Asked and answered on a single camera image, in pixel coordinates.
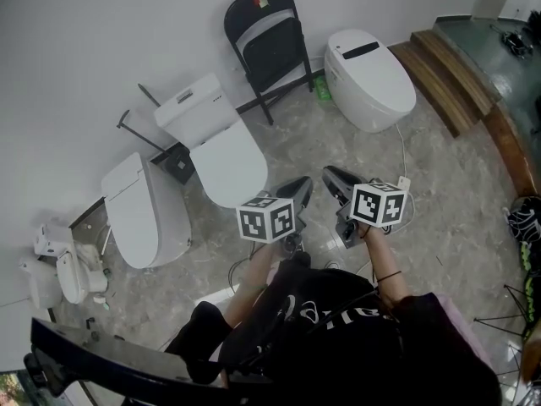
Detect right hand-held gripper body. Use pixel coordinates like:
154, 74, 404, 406
336, 181, 407, 250

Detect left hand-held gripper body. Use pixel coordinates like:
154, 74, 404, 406
236, 190, 308, 251

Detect black folding chair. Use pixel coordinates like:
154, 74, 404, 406
223, 0, 314, 125

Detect person's left forearm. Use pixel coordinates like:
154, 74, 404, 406
230, 243, 282, 325

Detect person's right forearm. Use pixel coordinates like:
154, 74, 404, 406
363, 224, 418, 308

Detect white toilet with tank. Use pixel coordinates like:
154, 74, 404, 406
154, 73, 270, 209

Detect egg-shaped white smart toilet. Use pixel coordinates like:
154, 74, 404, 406
324, 29, 418, 134

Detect green packet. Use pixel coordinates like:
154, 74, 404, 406
313, 75, 331, 100

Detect black stand with square base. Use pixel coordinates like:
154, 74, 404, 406
117, 110, 196, 185

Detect white flat-lid smart toilet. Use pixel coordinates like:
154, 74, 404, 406
101, 151, 192, 270

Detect wooden steps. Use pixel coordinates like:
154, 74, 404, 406
387, 30, 498, 139

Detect person's black printed shirt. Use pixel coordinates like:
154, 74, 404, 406
164, 260, 504, 406

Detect row of black backpacks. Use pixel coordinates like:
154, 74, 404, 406
505, 196, 541, 337

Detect black rod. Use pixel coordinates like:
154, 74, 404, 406
138, 83, 161, 107

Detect black tripod stand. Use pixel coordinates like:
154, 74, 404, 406
473, 283, 541, 380

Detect dark glossy curved panel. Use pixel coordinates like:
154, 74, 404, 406
25, 317, 271, 401

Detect small white toilet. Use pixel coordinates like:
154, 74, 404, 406
56, 243, 109, 305

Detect white plastic toilet part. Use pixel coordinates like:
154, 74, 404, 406
33, 222, 71, 257

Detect white ceramic cistern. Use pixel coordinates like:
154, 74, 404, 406
19, 255, 64, 310

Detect white power cable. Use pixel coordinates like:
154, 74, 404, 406
395, 123, 412, 179

